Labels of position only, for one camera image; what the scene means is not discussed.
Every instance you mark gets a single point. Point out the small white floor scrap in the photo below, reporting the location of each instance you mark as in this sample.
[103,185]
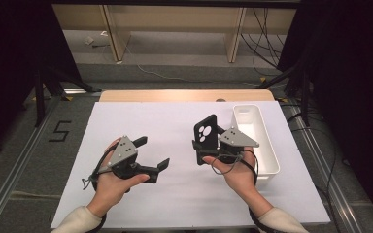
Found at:
[89,40]

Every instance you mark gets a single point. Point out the person's right hand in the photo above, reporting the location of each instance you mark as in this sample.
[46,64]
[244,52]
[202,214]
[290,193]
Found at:
[243,176]

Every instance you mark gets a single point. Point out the black phone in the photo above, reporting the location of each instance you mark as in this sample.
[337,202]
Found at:
[207,142]

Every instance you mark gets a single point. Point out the metal floor rail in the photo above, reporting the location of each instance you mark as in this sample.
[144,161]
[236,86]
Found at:
[16,174]
[323,161]

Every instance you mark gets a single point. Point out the person's left hand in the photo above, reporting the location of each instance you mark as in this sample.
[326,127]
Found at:
[110,187]

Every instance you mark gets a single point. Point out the round table grommet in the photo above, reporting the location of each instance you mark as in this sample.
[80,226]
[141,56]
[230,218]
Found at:
[220,100]

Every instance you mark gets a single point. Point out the white plastic storage box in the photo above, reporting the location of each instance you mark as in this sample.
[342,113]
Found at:
[262,136]

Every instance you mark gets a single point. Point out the black metal stand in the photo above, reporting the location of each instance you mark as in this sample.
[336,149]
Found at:
[305,97]
[40,97]

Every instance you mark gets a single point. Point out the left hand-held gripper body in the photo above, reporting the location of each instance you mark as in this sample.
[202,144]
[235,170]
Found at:
[123,153]

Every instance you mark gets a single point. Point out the white paper sheet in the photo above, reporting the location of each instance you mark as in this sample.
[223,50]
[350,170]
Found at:
[149,123]

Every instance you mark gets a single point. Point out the beige wooden shelf unit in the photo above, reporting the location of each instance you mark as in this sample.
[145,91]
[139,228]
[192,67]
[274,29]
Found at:
[181,19]

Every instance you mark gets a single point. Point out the dark curtain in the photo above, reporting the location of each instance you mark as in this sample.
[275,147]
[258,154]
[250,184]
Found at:
[353,64]
[13,48]

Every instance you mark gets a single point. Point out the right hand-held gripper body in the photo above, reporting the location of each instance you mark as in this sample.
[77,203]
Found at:
[234,139]

